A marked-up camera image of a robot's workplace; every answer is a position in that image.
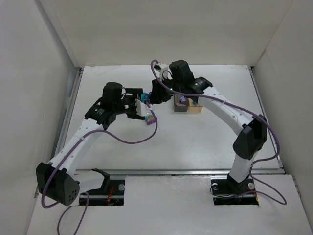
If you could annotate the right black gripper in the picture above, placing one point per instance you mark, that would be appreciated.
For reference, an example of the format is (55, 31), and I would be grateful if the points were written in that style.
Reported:
(156, 91)

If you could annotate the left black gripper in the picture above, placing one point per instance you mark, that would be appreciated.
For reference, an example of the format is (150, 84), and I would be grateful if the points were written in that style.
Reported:
(133, 104)

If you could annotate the teal lego with purple arch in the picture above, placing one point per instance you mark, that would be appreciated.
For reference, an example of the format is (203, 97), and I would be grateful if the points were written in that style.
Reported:
(145, 97)

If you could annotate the small purple square lego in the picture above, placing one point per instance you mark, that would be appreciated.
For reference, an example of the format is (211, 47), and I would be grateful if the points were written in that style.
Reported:
(182, 100)

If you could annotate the teal purple lego stack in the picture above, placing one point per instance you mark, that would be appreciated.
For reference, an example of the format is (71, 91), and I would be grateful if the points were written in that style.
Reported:
(150, 119)

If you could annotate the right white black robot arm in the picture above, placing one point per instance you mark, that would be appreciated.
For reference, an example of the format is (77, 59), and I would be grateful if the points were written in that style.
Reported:
(250, 129)

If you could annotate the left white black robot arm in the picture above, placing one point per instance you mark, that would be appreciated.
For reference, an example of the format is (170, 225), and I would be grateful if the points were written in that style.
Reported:
(58, 179)

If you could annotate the grey transparent container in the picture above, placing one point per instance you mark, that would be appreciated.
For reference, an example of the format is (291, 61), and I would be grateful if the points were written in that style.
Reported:
(179, 107)

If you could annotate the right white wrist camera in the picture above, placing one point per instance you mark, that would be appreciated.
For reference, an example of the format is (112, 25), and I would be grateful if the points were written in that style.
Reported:
(163, 70)

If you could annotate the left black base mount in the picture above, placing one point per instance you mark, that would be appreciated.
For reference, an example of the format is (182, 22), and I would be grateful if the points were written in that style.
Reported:
(111, 191)

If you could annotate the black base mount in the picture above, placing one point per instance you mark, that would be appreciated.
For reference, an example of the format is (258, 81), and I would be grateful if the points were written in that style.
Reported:
(111, 191)
(228, 193)

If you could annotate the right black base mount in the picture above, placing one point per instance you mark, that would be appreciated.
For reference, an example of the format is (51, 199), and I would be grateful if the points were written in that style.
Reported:
(228, 193)

